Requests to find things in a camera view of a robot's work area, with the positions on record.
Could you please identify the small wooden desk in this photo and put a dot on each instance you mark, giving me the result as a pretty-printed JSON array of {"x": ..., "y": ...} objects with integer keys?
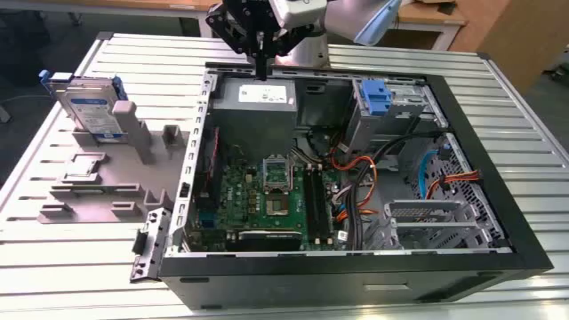
[{"x": 431, "y": 15}]

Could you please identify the brown wooden cabinet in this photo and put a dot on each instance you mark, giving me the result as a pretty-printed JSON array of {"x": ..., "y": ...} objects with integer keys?
[{"x": 511, "y": 33}]

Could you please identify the green motherboard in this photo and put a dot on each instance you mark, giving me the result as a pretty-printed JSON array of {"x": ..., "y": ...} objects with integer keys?
[{"x": 236, "y": 200}]

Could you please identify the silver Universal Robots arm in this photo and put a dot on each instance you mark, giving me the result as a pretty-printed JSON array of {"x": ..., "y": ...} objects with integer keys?
[{"x": 307, "y": 50}]

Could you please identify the green RAM stick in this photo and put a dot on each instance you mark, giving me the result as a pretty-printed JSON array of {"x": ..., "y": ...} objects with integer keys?
[{"x": 91, "y": 190}]

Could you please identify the grey card retainer bracket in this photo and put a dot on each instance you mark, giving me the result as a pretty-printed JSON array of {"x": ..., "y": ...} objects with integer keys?
[{"x": 154, "y": 240}]

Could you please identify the long wooden desk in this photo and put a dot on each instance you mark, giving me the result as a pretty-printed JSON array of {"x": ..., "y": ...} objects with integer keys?
[{"x": 134, "y": 8}]

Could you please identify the black RAM slot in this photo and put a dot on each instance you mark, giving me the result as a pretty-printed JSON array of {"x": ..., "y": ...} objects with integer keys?
[
  {"x": 324, "y": 203},
  {"x": 312, "y": 203}
]

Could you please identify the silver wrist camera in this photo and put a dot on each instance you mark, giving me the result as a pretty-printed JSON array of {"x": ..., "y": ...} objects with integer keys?
[{"x": 298, "y": 13}]

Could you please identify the grey parts rack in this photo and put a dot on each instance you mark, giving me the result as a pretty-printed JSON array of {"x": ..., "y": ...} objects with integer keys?
[{"x": 124, "y": 186}]

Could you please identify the grey power supply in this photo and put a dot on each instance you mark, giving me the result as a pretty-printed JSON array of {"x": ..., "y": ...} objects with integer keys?
[{"x": 254, "y": 130}]

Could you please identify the hard disk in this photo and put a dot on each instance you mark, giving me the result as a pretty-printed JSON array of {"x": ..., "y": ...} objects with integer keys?
[{"x": 88, "y": 106}]

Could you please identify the silver CPU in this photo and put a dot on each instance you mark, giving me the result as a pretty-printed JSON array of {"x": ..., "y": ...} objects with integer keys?
[{"x": 83, "y": 166}]

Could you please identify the CPU socket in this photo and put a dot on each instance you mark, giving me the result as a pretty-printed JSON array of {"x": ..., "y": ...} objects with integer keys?
[{"x": 279, "y": 206}]

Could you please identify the black PC case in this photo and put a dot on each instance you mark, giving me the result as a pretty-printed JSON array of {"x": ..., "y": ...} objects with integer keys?
[{"x": 311, "y": 280}]

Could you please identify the blue drive latch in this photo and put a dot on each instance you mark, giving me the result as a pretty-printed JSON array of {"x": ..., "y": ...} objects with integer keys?
[{"x": 376, "y": 96}]

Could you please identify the metal disk bay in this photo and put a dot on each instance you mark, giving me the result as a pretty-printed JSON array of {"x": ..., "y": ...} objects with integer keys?
[{"x": 427, "y": 226}]

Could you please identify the black graphics card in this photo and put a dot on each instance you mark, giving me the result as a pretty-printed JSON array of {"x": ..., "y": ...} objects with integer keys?
[{"x": 267, "y": 241}]

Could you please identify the metal optical drive cage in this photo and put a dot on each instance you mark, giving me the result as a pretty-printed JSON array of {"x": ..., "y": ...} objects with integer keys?
[{"x": 400, "y": 126}]

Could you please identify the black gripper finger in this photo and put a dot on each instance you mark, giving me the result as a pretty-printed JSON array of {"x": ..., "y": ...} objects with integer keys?
[
  {"x": 227, "y": 33},
  {"x": 294, "y": 41}
]

